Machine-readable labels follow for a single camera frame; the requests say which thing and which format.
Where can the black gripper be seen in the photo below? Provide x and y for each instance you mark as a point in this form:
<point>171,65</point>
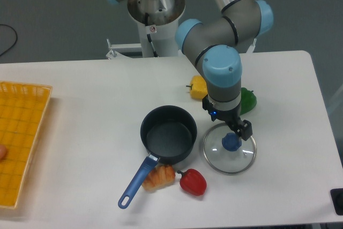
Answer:
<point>231,117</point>

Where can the yellow bell pepper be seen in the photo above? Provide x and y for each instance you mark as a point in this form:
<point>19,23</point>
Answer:
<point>197,87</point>

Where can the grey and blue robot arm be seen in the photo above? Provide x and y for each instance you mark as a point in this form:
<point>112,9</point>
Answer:
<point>221,66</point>

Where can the green bell pepper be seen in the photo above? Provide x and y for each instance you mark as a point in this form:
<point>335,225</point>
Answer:
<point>248,100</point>

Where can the red bell pepper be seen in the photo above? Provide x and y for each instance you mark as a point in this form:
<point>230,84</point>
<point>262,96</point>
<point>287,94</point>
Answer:
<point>192,182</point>

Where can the glass lid with blue knob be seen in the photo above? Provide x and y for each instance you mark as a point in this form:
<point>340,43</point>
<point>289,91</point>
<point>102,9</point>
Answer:
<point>226,152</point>

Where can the toy croissant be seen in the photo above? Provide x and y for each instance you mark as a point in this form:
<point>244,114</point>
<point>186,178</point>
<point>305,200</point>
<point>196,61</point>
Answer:
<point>159,177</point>

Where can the black device at table edge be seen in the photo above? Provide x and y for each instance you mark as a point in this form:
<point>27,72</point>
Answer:
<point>337,199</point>

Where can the yellow woven basket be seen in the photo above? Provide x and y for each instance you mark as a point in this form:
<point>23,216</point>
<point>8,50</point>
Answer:
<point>23,107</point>

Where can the pink object at left edge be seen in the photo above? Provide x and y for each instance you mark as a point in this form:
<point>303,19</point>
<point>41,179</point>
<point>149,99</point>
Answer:
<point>3,151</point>

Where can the black saucepan with blue handle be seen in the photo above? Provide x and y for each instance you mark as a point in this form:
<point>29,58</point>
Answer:
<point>168,134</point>

